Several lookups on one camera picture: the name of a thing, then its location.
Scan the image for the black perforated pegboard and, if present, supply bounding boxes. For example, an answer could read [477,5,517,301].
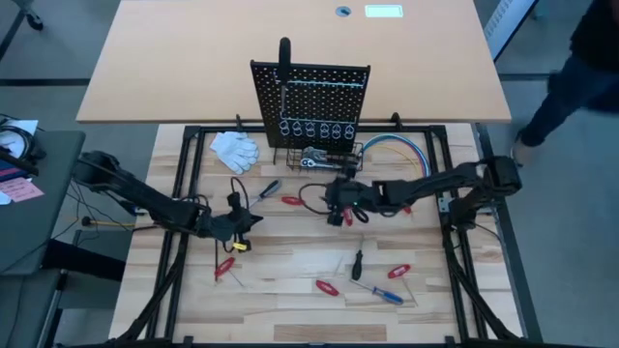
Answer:
[250,58,372,152]

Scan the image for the tan wooden desk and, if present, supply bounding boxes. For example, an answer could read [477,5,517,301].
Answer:
[75,0,513,125]

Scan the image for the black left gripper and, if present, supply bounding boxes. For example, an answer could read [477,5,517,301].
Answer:
[195,191,265,252]

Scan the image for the bundle of coloured cables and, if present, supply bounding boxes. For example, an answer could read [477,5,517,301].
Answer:
[362,133,431,178]

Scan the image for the black wire basket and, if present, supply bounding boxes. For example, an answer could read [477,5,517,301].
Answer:
[285,141,365,173]

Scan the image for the person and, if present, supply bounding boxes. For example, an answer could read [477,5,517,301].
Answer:
[511,0,619,168]

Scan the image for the yellow-handled black mallet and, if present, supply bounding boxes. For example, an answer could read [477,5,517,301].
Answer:
[80,216,137,228]

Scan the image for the grey-handled screwdriver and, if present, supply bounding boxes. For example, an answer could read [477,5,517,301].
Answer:
[248,179,283,208]

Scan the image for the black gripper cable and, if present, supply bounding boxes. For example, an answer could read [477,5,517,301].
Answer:
[298,182,335,217]
[229,176,251,210]

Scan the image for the white perforated panel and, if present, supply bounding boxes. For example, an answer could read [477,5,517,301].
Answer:
[483,0,541,62]

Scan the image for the blue-handled screwdriver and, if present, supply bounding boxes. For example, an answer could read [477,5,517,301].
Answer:
[349,278,405,306]

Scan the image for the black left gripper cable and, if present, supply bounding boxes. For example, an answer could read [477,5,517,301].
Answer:
[229,176,251,210]

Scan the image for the pink sticky note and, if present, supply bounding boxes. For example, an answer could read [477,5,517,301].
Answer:
[0,176,45,203]

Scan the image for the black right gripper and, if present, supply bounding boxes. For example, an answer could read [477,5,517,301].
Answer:
[324,163,388,227]

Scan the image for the small black-handled screwdriver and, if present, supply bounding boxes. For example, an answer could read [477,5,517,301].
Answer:
[351,236,365,282]

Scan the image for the white paper sheet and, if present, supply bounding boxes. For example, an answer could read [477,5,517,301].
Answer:
[0,119,40,160]

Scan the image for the yellow cable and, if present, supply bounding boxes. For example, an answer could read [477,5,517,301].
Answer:
[374,143,425,178]

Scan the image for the dark grey side table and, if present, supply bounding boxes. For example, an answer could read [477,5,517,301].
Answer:
[0,129,87,276]

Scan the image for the silver ratchet wrench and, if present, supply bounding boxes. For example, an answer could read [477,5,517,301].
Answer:
[299,158,345,170]

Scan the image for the black-handled pliers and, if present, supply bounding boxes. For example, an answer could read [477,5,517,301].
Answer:
[303,146,362,161]

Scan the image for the large black-handled screwdriver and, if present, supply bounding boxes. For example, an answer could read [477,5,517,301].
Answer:
[277,37,293,117]

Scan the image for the white work gloves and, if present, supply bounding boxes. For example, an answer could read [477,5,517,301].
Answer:
[209,130,261,176]

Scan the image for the black office chair base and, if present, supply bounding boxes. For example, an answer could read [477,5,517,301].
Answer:
[0,0,45,62]

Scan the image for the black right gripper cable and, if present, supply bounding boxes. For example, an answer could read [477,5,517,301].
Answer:
[298,182,335,217]

